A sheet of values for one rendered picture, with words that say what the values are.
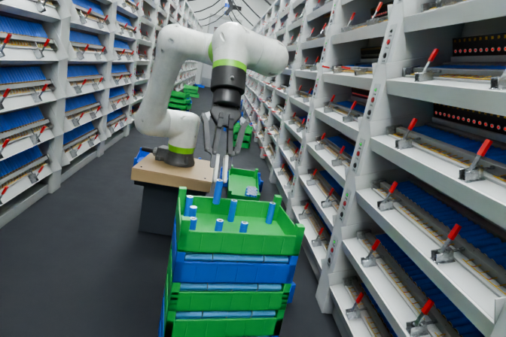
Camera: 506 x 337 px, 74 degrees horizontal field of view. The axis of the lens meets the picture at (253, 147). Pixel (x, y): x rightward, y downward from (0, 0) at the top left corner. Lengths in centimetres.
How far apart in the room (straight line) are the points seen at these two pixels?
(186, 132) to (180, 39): 46
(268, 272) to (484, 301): 44
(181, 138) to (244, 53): 75
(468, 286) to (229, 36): 76
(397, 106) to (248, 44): 54
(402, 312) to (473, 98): 54
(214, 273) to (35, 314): 63
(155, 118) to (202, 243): 80
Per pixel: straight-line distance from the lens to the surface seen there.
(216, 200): 86
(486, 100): 81
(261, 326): 99
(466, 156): 91
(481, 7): 91
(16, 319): 130
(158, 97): 143
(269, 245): 84
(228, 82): 86
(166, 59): 133
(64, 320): 127
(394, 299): 103
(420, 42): 120
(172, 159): 160
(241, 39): 91
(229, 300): 91
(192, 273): 85
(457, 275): 84
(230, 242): 81
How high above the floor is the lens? 83
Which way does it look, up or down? 13 degrees down
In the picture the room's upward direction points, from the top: 11 degrees clockwise
